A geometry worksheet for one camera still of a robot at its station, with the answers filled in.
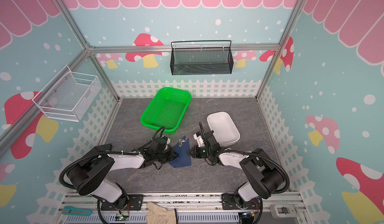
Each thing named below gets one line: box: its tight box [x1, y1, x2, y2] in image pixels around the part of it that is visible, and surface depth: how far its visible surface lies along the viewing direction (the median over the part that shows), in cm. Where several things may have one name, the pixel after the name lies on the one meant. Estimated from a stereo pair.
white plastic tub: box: [207, 111, 241, 147], surface depth 104 cm
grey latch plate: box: [270, 204, 297, 219], surface depth 71 cm
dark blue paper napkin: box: [169, 135, 192, 168], surface depth 91 cm
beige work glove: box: [145, 202, 178, 224], surface depth 72 cm
